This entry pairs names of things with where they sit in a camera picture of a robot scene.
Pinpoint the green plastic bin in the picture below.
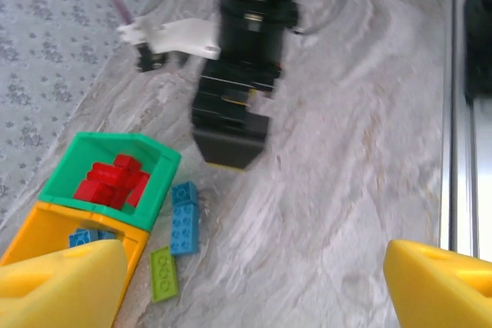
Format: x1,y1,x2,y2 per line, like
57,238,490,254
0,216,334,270
38,131,182,231

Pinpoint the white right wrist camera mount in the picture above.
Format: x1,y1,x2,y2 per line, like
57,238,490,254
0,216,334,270
117,16,222,61

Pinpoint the lime green lego plate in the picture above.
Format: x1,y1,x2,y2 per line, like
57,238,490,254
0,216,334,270
148,245,180,303

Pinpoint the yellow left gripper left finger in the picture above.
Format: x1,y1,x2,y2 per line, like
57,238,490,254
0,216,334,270
0,239,128,328

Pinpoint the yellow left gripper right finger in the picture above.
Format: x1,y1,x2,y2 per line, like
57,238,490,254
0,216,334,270
384,239,492,328

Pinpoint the small blue lego brick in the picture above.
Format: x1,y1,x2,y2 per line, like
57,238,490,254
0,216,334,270
171,181,199,206

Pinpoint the wide aluminium frame rail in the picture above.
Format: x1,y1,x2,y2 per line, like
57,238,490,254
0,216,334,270
437,0,492,263

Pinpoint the orange plastic bin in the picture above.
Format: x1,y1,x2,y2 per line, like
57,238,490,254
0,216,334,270
0,200,151,328

